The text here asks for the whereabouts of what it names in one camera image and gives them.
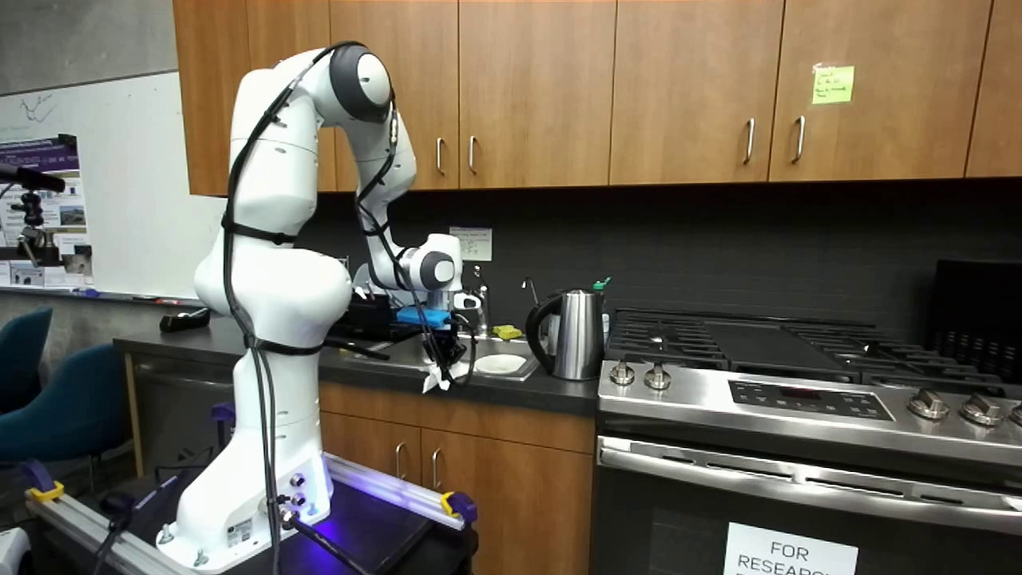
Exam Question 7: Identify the teal chair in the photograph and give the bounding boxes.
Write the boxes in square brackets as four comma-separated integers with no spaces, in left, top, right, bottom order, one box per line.
[0,303,54,417]
[0,341,138,471]

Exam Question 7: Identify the stainless steel electric kettle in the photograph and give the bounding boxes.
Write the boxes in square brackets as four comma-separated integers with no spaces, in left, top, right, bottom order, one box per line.
[523,288,613,382]

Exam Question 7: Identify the grey dishwasher front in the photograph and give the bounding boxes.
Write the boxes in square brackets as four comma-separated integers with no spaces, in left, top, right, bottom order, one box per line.
[121,353,242,481]

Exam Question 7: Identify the black robot cart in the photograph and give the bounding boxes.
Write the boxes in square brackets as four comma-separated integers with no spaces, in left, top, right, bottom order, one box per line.
[27,451,483,575]

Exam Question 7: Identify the green tipped dish brush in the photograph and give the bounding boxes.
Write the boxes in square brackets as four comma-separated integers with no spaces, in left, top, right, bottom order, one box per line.
[589,272,616,321]

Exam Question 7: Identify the white whiteboard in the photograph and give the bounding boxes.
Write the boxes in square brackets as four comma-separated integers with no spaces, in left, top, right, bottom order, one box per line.
[0,71,231,307]

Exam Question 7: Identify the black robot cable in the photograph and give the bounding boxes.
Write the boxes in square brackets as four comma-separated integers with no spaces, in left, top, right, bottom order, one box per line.
[219,38,483,575]

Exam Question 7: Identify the stainless steel sink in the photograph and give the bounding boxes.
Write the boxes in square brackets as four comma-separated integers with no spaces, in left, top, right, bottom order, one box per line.
[452,334,542,385]

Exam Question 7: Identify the narrow wooden base cabinet door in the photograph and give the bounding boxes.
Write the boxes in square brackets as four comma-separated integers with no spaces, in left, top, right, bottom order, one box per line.
[319,379,430,506]

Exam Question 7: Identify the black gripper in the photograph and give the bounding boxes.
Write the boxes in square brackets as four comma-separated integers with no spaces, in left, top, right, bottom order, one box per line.
[421,324,474,377]

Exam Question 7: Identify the printed poster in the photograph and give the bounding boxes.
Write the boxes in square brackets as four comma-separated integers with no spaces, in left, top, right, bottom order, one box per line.
[0,131,97,294]

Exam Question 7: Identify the white wall outlet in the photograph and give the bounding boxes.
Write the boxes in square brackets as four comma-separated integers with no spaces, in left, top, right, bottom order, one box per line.
[446,223,496,266]

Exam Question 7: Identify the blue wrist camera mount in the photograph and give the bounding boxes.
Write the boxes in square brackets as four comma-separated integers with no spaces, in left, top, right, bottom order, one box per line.
[393,303,457,331]

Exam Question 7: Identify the wooden wall cabinet door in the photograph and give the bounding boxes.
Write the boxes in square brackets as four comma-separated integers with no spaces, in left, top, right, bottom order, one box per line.
[964,0,1022,179]
[457,0,616,191]
[607,0,786,186]
[325,0,463,194]
[172,0,335,202]
[766,0,995,186]

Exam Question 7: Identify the stainless steel gas range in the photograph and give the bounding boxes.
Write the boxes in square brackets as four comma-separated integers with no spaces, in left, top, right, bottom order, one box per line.
[589,307,1022,575]

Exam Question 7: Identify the small black device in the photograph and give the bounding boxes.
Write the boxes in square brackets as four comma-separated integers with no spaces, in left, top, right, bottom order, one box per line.
[157,303,213,331]

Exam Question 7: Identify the yellow sticky note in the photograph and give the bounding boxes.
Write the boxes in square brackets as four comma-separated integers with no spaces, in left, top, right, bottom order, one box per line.
[811,60,858,108]

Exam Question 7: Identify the black box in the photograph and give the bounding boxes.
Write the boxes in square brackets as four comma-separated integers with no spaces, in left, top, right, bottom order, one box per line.
[345,294,426,344]

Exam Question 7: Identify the white plate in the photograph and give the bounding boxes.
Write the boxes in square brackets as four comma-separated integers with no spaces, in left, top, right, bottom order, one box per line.
[474,352,529,377]

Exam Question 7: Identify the wide wooden base cabinet door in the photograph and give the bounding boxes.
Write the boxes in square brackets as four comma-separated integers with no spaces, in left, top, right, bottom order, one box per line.
[421,385,597,575]

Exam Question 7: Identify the white paper sign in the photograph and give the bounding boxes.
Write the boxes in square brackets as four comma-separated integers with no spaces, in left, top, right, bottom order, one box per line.
[723,520,863,575]

